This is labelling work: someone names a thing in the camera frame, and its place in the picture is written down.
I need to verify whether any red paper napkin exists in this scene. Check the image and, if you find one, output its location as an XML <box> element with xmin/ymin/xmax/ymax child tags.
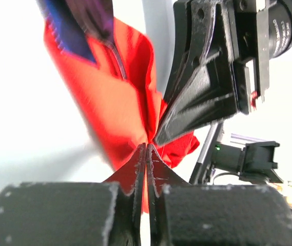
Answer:
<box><xmin>43</xmin><ymin>16</ymin><xmax>200</xmax><ymax>213</ymax></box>

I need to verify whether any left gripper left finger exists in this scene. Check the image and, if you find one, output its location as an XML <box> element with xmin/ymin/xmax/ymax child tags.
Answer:
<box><xmin>0</xmin><ymin>144</ymin><xmax>146</xmax><ymax>245</ymax></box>

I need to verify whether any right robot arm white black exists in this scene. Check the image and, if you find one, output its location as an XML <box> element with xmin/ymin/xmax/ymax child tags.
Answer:
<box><xmin>154</xmin><ymin>1</ymin><xmax>292</xmax><ymax>185</ymax></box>

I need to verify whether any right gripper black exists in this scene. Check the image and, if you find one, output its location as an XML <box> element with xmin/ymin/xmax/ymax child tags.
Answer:
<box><xmin>233</xmin><ymin>1</ymin><xmax>292</xmax><ymax>115</ymax></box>

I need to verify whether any purple plastic spoon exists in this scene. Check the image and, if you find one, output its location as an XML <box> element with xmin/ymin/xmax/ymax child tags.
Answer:
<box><xmin>66</xmin><ymin>0</ymin><xmax>127</xmax><ymax>79</ymax></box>

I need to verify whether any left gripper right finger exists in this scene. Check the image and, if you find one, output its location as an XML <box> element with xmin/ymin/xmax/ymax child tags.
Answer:
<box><xmin>146</xmin><ymin>145</ymin><xmax>292</xmax><ymax>245</ymax></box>

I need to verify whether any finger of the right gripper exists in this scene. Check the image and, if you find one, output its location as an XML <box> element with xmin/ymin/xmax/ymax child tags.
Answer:
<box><xmin>154</xmin><ymin>1</ymin><xmax>238</xmax><ymax>146</ymax></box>

